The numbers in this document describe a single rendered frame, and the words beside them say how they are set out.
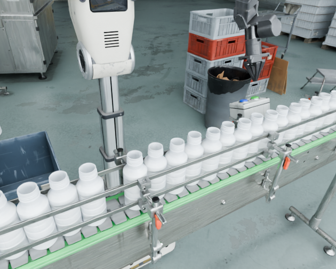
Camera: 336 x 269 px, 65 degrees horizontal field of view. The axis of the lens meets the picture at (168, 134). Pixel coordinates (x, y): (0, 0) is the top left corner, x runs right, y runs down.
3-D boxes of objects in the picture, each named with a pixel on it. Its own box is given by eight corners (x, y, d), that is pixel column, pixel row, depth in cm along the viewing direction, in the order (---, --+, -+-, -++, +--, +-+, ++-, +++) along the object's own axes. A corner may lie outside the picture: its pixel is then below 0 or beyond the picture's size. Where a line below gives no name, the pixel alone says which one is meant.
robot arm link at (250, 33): (250, 23, 100) (240, 24, 97) (266, 20, 94) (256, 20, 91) (251, 42, 102) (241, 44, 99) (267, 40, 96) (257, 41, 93)
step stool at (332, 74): (331, 91, 405) (342, 64, 382) (350, 109, 354) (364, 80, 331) (300, 88, 408) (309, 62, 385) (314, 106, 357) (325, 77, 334)
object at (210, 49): (210, 61, 286) (213, 40, 274) (186, 51, 312) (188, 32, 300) (246, 53, 318) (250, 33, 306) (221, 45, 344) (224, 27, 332)
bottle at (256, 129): (238, 150, 93) (248, 109, 84) (255, 154, 92) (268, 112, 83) (236, 160, 89) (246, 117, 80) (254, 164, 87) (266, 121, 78)
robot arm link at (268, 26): (246, 2, 95) (233, 16, 93) (275, -7, 86) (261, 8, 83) (257, 32, 101) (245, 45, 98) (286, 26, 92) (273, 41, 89)
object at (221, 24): (213, 40, 273) (216, 17, 261) (187, 32, 299) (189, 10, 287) (249, 33, 305) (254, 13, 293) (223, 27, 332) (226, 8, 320)
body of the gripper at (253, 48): (270, 57, 99) (269, 36, 97) (250, 61, 95) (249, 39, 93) (256, 58, 105) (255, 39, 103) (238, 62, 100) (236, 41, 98)
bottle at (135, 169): (138, 191, 75) (137, 144, 66) (151, 204, 71) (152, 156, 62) (120, 201, 71) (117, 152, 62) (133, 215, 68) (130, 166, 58)
